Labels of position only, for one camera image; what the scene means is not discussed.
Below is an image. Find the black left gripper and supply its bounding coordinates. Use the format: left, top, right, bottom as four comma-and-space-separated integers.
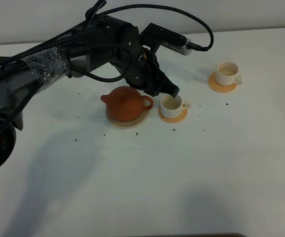
125, 46, 179, 98

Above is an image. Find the brown clay teapot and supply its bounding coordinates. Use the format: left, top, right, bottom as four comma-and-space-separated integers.
101, 86, 154, 122

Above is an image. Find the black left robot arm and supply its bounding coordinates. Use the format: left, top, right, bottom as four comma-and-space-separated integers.
0, 14, 188, 166

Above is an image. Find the beige round teapot coaster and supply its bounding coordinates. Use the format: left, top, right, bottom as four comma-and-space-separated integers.
105, 109, 149, 129

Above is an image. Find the near white teacup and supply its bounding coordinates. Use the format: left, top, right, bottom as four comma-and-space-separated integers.
160, 94, 190, 119

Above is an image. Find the white teacup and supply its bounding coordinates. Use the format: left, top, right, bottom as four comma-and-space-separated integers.
160, 94, 190, 119
215, 62, 243, 86

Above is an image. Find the near orange cup coaster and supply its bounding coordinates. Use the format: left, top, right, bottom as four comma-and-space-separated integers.
158, 108, 188, 123

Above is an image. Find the orange cup coaster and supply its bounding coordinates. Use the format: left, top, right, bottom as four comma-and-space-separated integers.
208, 73, 237, 93
158, 108, 188, 123

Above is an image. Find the far orange cup coaster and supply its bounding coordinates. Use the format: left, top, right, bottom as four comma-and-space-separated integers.
208, 73, 237, 93

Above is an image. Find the far white teacup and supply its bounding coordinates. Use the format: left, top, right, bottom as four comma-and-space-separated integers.
215, 62, 243, 86

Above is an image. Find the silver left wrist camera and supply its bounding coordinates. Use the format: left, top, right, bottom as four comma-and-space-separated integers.
140, 23, 192, 56

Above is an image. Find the black braided camera cable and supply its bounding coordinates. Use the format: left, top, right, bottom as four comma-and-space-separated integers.
0, 0, 214, 139

